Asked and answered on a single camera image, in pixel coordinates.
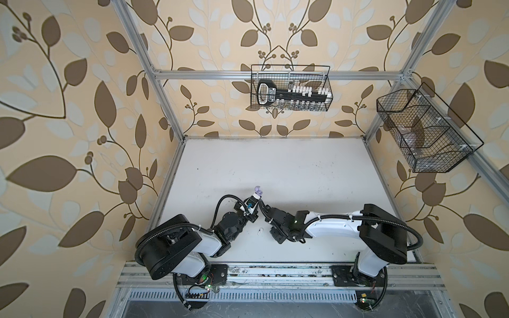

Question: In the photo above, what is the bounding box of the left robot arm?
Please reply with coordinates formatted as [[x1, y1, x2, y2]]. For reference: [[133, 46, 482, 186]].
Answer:
[[135, 187, 262, 284]]

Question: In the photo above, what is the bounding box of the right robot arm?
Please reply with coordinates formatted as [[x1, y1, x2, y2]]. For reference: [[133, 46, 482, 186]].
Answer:
[[257, 200, 424, 278]]

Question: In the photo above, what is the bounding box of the black tool with white bits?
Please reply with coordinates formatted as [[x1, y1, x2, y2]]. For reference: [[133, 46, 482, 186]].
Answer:
[[254, 79, 333, 108]]

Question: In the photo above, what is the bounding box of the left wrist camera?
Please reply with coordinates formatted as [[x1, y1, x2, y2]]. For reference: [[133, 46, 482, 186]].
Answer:
[[245, 193, 261, 214]]

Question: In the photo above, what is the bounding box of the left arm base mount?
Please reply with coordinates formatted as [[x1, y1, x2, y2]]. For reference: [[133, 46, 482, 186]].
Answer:
[[176, 264, 229, 286]]

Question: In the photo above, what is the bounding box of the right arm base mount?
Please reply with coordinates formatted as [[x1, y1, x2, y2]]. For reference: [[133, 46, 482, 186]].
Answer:
[[330, 265, 384, 288]]

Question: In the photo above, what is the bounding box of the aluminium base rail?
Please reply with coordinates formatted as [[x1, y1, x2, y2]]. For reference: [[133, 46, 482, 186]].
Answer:
[[116, 262, 445, 290]]

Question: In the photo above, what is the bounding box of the black wire basket centre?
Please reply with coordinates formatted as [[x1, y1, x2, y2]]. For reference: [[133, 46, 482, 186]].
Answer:
[[250, 64, 334, 112]]

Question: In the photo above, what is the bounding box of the black wire basket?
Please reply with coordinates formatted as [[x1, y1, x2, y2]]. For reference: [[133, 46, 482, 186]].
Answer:
[[250, 64, 334, 112], [376, 82, 484, 173]]

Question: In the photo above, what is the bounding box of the black wire basket right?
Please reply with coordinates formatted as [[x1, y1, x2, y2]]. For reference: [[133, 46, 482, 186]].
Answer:
[[376, 82, 484, 173]]

